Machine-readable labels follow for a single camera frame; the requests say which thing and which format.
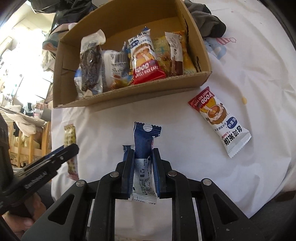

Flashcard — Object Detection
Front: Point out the wafer biscuit packet blue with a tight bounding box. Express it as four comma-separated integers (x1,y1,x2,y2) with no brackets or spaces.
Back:
123,145,134,162

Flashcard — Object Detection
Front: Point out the grey cloth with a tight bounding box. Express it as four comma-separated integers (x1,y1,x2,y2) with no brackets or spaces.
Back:
183,1,226,38

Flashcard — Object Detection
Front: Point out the yellow chip packet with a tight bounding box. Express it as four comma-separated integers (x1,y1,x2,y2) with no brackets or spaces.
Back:
152,31,197,77

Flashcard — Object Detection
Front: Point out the wooden chair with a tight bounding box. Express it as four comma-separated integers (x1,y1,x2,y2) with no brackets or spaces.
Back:
8,121,52,168

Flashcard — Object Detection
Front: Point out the yellow patterned snack packet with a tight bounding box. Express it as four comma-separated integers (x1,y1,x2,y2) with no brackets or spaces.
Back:
64,124,79,181

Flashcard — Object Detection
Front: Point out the person's left hand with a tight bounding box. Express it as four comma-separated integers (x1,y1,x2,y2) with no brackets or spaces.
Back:
2,193,46,239

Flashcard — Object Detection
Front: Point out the white bed sheet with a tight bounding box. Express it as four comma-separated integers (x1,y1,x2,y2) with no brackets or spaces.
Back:
51,0,296,241

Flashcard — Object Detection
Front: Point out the small blue white packet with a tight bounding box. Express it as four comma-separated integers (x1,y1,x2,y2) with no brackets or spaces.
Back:
132,122,162,204

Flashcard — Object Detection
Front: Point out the brown white wafer packet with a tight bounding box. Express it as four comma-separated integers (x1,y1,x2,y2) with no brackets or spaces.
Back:
165,32,184,76

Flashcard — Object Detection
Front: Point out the white grey snack packet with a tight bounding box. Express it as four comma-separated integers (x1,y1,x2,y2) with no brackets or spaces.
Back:
102,50,130,91

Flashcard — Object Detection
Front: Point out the dark brown snack bar packet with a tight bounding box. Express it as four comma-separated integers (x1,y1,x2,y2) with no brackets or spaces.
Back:
80,29,106,95

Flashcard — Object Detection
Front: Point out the rice cake packet red white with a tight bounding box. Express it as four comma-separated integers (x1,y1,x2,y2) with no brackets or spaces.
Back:
188,87,252,158

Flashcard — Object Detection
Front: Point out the brown cardboard box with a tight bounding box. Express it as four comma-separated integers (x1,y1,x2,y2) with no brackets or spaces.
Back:
53,1,212,109

